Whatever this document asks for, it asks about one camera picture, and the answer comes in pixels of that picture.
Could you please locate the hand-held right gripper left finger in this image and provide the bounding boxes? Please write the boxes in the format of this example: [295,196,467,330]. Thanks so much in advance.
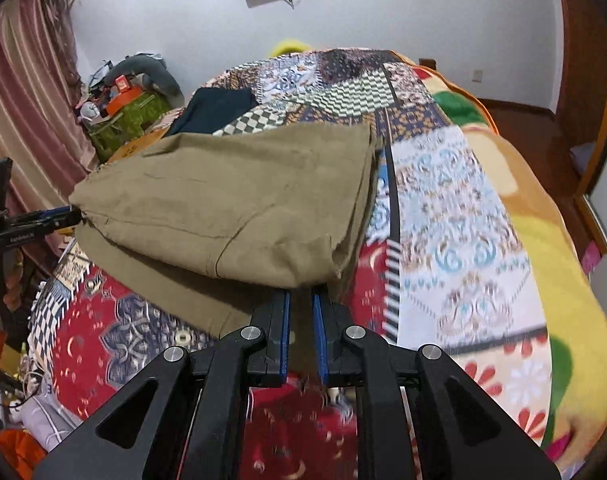
[32,290,292,480]

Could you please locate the yellow orange fleece blanket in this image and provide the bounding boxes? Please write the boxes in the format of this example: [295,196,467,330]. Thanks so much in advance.
[416,64,607,478]

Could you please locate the orange box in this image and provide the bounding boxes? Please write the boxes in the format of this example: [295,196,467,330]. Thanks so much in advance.
[106,86,143,116]

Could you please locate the olive green pants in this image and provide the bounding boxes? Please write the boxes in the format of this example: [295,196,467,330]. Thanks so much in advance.
[68,123,384,338]

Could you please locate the grey stuffed pillow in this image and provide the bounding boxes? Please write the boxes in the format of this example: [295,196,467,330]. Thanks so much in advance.
[111,54,185,106]

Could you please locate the pink striped curtain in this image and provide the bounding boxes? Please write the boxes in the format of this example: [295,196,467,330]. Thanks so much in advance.
[0,0,102,216]

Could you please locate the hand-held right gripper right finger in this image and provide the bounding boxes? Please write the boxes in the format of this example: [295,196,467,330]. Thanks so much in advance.
[312,287,564,480]

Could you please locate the dark teal folded garment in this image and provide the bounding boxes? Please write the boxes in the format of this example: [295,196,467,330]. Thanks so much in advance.
[168,87,259,136]

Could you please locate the patchwork printed bedsheet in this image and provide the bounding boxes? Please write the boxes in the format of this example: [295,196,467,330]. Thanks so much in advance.
[26,48,557,480]

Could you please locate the green patterned storage box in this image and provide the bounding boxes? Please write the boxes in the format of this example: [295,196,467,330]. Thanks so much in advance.
[88,89,173,163]

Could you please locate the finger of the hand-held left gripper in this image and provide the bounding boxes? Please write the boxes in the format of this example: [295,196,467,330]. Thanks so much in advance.
[6,205,83,231]

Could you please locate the yellow plush toy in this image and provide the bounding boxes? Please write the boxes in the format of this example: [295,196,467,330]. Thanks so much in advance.
[270,37,309,57]

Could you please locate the wooden door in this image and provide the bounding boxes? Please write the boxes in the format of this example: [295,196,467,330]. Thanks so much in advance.
[553,0,607,256]

